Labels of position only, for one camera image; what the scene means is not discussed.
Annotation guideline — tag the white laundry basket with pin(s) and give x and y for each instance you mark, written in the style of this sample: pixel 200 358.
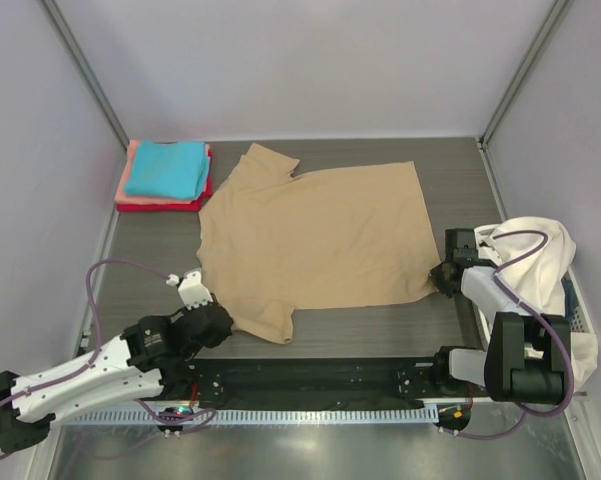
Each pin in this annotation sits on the white laundry basket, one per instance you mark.
pixel 577 310

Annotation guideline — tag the folded pink t shirt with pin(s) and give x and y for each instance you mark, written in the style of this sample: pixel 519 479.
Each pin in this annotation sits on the folded pink t shirt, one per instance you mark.
pixel 127 192

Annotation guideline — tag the beige t shirt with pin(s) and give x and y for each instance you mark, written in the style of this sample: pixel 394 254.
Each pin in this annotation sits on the beige t shirt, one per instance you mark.
pixel 274 241

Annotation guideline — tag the folded blue t shirt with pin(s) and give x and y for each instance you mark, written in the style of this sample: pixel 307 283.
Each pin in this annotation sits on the folded blue t shirt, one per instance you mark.
pixel 166 170

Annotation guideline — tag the slotted grey cable duct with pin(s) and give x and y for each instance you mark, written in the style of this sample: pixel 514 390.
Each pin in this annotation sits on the slotted grey cable duct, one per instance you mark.
pixel 136 416

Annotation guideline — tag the aluminium frame post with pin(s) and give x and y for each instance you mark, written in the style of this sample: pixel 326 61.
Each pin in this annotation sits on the aluminium frame post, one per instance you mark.
pixel 62 28
pixel 540 41

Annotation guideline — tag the aluminium rail left side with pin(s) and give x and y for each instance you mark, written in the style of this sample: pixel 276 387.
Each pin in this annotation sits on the aluminium rail left side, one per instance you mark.
pixel 64 378

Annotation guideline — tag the left aluminium frame post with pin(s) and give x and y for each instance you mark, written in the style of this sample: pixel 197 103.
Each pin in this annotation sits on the left aluminium frame post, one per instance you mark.
pixel 62 28

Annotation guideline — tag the folded red t shirt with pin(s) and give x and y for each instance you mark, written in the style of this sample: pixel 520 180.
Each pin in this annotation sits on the folded red t shirt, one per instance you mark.
pixel 127 204

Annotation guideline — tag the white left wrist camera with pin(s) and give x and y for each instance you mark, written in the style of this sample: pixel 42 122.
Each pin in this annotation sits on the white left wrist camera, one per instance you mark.
pixel 191 289

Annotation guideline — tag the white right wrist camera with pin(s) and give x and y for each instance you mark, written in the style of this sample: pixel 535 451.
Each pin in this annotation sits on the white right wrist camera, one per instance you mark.
pixel 486 250

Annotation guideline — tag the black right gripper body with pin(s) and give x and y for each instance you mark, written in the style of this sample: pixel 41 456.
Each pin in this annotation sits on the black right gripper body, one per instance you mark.
pixel 446 286

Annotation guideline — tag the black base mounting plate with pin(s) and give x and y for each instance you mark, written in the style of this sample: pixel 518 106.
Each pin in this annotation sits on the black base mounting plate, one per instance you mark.
pixel 357 385

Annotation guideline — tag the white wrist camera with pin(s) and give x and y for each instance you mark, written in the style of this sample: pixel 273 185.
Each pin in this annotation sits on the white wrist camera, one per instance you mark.
pixel 486 250
pixel 191 289

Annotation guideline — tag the right aluminium frame post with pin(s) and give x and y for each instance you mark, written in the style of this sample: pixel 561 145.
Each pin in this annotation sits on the right aluminium frame post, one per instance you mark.
pixel 540 41

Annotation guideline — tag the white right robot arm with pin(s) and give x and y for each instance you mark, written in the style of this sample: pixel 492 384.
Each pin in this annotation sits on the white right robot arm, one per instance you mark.
pixel 528 358

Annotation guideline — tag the white t shirt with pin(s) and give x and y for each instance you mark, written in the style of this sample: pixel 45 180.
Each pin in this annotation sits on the white t shirt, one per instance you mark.
pixel 538 279

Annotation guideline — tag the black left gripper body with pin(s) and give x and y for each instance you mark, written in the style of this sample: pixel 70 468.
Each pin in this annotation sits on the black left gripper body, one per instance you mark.
pixel 191 352

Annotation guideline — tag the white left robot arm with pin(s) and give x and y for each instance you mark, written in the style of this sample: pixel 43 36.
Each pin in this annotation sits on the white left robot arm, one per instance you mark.
pixel 148 360

